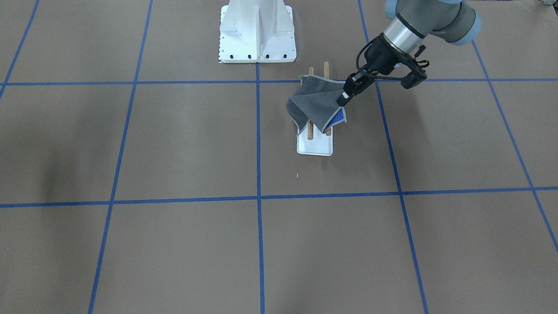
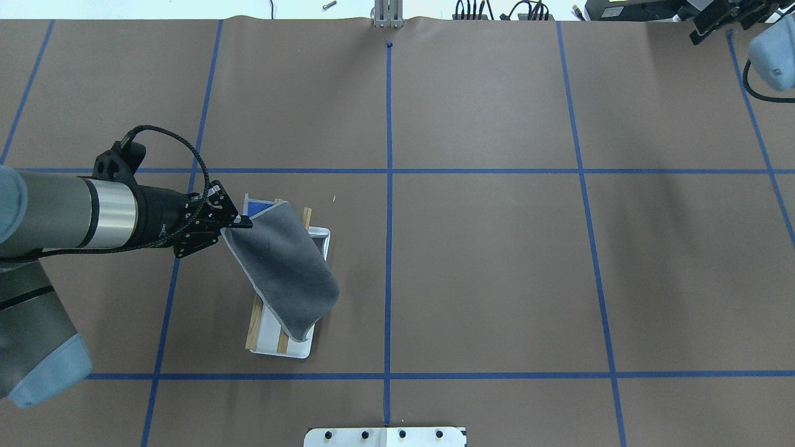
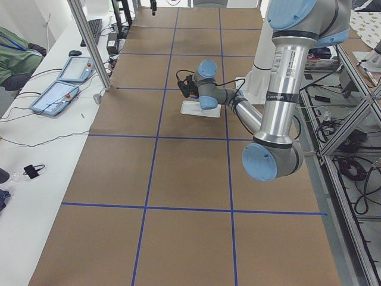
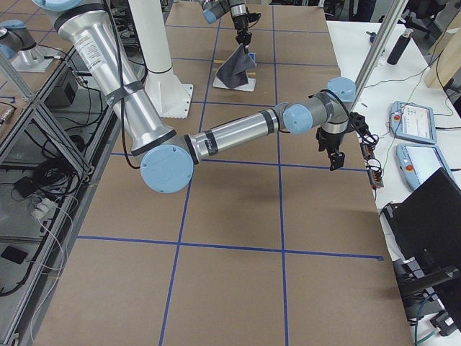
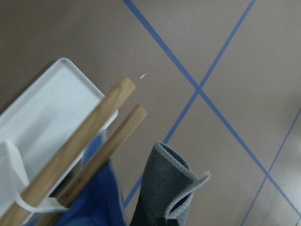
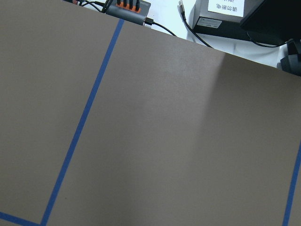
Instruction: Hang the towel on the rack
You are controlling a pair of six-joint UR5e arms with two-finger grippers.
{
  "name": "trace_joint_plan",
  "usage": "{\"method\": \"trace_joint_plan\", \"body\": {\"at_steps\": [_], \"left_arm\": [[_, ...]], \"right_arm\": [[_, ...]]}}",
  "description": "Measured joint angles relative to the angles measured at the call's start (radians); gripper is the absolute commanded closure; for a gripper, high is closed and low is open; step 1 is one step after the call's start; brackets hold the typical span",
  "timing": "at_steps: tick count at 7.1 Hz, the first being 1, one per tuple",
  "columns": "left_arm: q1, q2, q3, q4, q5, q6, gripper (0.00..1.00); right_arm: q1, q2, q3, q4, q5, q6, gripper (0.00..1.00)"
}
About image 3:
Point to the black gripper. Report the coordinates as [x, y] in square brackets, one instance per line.
[153, 6]
[194, 93]

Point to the lower teach pendant tablet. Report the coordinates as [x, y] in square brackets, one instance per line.
[55, 98]

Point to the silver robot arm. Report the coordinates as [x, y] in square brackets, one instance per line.
[297, 26]

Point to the small black phone device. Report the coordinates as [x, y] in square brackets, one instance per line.
[30, 171]

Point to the black computer mouse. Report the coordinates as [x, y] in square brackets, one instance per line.
[74, 53]

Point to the upper teach pendant tablet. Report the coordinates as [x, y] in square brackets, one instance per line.
[76, 70]

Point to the aluminium frame post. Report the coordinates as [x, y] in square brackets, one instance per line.
[84, 29]

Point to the black computer keyboard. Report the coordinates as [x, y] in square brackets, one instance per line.
[95, 26]

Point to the white towel rack base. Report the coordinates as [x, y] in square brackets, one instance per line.
[193, 108]

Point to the teach pendant tablet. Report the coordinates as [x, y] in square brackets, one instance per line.
[76, 70]
[55, 98]

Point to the black power adapter brick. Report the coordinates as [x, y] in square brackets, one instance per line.
[112, 43]

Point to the seated person green jacket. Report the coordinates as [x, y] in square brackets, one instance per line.
[19, 59]

